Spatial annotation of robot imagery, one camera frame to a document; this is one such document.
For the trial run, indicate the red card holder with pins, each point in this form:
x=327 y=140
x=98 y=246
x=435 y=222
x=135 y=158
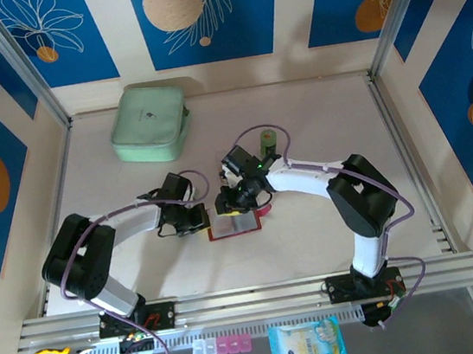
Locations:
x=247 y=226

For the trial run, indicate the white and pink pill organizer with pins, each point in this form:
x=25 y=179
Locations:
x=221 y=346

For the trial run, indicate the aluminium mounting rail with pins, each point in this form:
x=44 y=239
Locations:
x=252 y=299

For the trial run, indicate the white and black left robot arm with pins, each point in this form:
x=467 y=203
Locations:
x=133 y=223

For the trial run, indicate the mint green zip pouch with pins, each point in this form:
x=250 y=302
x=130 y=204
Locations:
x=146 y=119

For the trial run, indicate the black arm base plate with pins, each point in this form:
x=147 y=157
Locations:
x=338 y=290
x=167 y=315

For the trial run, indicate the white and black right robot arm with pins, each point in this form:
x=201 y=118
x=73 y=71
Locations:
x=302 y=179

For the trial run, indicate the aluminium table edge rail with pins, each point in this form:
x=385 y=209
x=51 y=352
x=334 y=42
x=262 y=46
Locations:
x=388 y=122

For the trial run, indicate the blue wet wipes packet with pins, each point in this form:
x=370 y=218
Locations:
x=306 y=343

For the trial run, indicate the aluminium frame post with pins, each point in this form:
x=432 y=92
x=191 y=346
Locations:
x=399 y=11
x=22 y=61

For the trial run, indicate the green cylindrical can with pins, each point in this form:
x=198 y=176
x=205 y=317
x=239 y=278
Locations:
x=267 y=139

